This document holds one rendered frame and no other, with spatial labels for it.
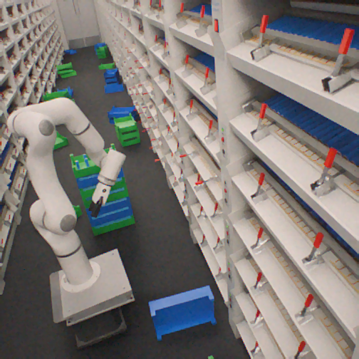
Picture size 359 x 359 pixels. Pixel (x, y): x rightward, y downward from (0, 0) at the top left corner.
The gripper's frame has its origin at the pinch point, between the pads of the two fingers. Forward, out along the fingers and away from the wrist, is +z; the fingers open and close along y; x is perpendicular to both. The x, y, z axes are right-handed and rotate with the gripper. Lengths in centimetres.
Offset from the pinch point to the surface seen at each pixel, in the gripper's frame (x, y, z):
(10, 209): 33, 109, 43
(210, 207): -47, -20, -25
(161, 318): -48, -19, 36
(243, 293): -61, -50, 1
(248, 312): -60, -58, 6
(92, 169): -2, 54, -14
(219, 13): 8, -75, -77
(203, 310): -67, -22, 25
